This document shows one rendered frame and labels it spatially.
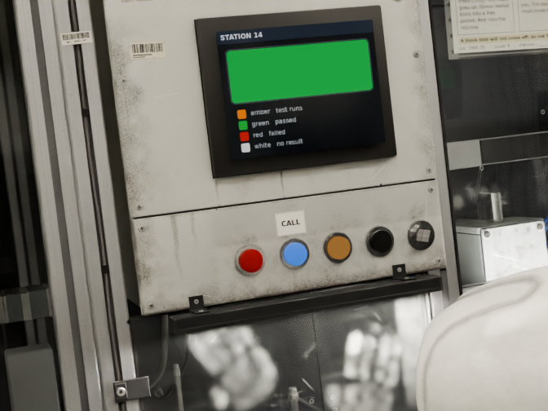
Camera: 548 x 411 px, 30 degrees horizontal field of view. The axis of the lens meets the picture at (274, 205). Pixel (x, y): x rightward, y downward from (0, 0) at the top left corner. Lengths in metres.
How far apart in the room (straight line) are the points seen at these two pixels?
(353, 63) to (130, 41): 0.29
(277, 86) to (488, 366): 0.76
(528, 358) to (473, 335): 0.04
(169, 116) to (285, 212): 0.19
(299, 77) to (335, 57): 0.06
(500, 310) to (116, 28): 0.79
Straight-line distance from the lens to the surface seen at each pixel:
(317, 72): 1.32
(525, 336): 0.59
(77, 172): 1.28
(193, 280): 1.29
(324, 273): 1.34
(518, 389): 0.59
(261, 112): 1.29
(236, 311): 1.27
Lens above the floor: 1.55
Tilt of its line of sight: 3 degrees down
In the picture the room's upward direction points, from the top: 7 degrees counter-clockwise
